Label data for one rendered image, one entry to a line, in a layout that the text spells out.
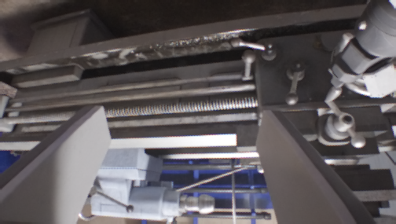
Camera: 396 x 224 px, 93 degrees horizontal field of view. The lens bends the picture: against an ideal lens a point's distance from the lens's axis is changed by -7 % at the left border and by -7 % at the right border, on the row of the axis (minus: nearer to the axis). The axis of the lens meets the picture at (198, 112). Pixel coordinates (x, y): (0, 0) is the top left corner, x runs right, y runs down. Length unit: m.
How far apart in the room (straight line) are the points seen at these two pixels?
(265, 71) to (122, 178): 0.79
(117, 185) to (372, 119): 1.03
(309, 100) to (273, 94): 0.11
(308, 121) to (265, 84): 0.18
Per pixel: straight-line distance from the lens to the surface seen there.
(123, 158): 1.05
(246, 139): 0.78
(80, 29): 1.48
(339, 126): 0.62
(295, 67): 0.71
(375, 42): 0.39
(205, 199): 1.01
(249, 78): 0.82
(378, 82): 0.45
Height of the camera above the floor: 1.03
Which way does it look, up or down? 21 degrees down
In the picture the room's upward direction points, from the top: 179 degrees counter-clockwise
